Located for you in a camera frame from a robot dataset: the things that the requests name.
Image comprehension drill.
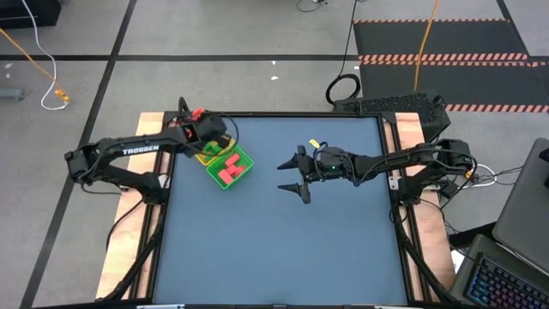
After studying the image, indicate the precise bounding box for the yellow hanging cable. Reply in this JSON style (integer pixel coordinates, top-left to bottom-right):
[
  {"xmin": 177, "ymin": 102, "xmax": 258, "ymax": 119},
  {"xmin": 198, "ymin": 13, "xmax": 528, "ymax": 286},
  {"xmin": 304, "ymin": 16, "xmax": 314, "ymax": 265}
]
[{"xmin": 413, "ymin": 0, "xmax": 441, "ymax": 92}]

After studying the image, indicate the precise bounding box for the white paper sheet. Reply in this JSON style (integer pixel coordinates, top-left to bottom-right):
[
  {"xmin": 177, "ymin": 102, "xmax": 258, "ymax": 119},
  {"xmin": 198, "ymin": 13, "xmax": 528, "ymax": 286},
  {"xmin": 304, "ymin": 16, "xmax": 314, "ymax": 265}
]
[{"xmin": 449, "ymin": 248, "xmax": 467, "ymax": 272}]

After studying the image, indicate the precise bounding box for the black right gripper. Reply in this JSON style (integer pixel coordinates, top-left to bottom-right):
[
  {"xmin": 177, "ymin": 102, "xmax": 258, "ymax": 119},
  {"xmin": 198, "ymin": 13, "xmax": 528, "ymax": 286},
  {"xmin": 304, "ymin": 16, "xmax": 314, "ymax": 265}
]
[{"xmin": 275, "ymin": 144, "xmax": 358, "ymax": 205}]

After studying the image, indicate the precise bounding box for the black hazard-striped floor mat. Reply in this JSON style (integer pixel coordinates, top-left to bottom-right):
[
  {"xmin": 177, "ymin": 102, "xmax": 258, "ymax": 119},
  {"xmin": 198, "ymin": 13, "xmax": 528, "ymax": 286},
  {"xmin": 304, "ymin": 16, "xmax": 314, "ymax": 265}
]
[{"xmin": 352, "ymin": 17, "xmax": 549, "ymax": 114}]

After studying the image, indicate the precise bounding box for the wooden side board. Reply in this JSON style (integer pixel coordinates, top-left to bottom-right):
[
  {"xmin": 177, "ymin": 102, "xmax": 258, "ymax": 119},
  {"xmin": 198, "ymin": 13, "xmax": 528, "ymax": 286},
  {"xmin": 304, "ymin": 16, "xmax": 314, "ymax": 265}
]
[
  {"xmin": 94, "ymin": 112, "xmax": 172, "ymax": 300},
  {"xmin": 393, "ymin": 112, "xmax": 456, "ymax": 297}
]

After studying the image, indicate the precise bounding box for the black box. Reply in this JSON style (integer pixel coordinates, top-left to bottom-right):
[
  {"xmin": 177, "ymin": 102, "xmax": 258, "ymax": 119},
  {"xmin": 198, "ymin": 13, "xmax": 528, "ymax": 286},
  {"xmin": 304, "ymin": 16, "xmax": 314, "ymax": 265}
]
[{"xmin": 0, "ymin": 0, "xmax": 62, "ymax": 30}]

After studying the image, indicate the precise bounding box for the green plastic basket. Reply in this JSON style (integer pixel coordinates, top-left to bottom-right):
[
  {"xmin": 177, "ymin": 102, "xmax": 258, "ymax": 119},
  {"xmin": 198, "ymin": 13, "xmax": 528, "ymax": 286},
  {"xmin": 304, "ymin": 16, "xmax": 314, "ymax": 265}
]
[{"xmin": 205, "ymin": 145, "xmax": 256, "ymax": 191}]

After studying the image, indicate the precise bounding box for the grey closed laptop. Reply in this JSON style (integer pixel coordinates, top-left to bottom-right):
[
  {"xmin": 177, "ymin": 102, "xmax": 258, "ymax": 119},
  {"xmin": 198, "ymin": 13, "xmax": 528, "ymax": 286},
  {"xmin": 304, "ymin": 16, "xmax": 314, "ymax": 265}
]
[{"xmin": 492, "ymin": 136, "xmax": 549, "ymax": 276}]

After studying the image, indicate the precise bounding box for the yellow plastic basket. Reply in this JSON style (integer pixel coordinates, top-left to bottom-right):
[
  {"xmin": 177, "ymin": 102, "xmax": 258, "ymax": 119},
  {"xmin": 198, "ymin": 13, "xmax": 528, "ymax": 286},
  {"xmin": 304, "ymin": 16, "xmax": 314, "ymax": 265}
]
[{"xmin": 195, "ymin": 136, "xmax": 238, "ymax": 167}]

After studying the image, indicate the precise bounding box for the black hanging cable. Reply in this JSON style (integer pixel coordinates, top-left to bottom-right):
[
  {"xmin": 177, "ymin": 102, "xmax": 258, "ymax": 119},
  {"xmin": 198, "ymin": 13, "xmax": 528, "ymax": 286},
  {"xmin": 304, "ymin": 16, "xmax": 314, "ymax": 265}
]
[{"xmin": 324, "ymin": 0, "xmax": 362, "ymax": 106}]

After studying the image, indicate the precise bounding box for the yellow cable with plug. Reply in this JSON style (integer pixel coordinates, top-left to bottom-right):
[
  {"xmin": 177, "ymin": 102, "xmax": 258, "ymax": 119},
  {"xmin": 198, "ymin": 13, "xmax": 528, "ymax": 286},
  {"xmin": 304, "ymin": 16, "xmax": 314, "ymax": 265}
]
[{"xmin": 0, "ymin": 27, "xmax": 70, "ymax": 103}]

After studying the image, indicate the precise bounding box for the black table frame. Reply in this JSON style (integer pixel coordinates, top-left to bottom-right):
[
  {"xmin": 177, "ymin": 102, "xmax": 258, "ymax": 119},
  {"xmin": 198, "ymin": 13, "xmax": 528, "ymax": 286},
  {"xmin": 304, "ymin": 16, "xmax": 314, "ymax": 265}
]
[{"xmin": 96, "ymin": 97, "xmax": 464, "ymax": 309}]

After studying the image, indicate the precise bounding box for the white floor cable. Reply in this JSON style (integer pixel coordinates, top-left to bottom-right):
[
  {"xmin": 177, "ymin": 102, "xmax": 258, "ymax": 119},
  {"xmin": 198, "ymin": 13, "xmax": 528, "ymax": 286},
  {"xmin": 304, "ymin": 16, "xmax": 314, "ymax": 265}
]
[{"xmin": 20, "ymin": 0, "xmax": 69, "ymax": 112}]

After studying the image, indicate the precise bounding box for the black backlit keyboard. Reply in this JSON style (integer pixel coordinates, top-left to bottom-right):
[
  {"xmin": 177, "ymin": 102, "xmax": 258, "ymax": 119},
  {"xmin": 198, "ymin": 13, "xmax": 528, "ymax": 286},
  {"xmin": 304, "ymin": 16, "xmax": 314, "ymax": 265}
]
[{"xmin": 449, "ymin": 233, "xmax": 549, "ymax": 309}]

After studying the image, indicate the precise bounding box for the black power adapter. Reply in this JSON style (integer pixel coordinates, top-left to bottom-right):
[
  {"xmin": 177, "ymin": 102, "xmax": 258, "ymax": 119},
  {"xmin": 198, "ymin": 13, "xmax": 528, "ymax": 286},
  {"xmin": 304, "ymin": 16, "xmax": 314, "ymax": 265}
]
[{"xmin": 440, "ymin": 179, "xmax": 459, "ymax": 199}]

